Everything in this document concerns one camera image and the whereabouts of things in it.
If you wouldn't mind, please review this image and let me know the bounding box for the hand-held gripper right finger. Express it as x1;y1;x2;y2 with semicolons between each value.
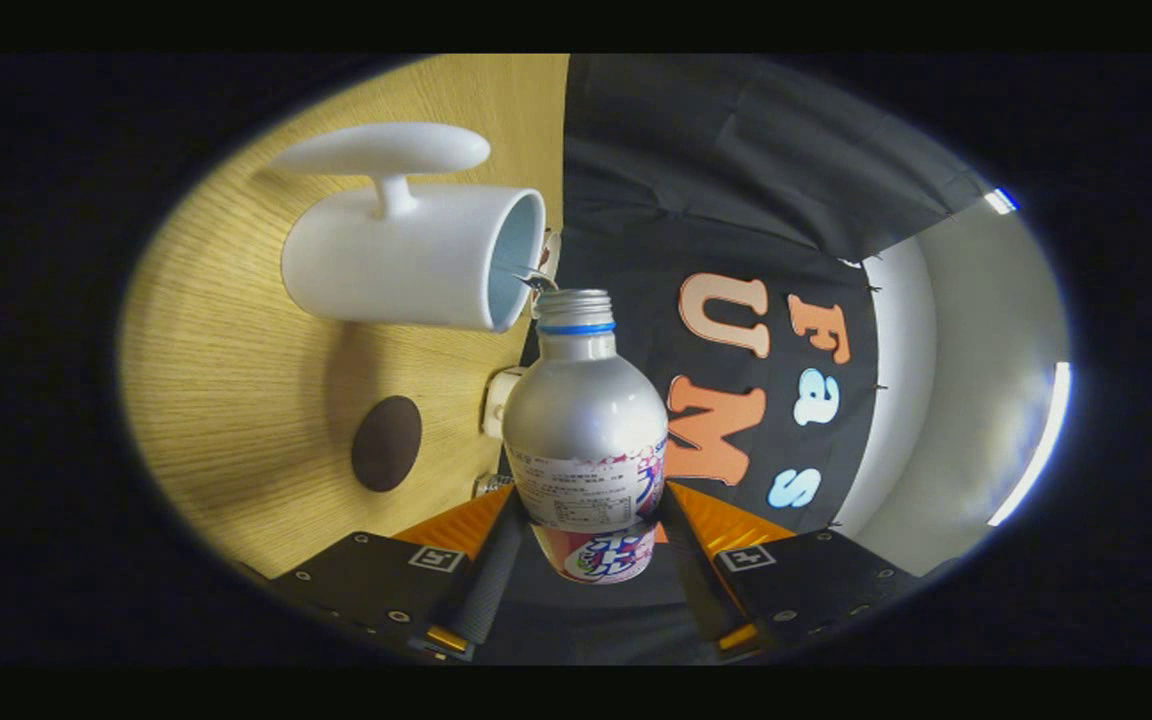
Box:
658;482;922;661

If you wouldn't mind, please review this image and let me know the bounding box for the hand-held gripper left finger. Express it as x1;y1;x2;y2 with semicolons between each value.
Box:
271;485;527;661

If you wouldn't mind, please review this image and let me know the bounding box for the brown round coaster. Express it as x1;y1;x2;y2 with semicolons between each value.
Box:
351;395;424;493

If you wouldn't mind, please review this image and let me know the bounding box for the silver juice bottle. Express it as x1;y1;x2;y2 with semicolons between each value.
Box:
502;288;669;585

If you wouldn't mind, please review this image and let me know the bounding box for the white cup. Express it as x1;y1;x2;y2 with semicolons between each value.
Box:
269;122;547;333

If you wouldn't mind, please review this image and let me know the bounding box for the wooden table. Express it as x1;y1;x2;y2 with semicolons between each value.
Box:
119;54;570;579

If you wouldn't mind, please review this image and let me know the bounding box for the black backdrop cloth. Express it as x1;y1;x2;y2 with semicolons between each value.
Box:
496;54;997;666

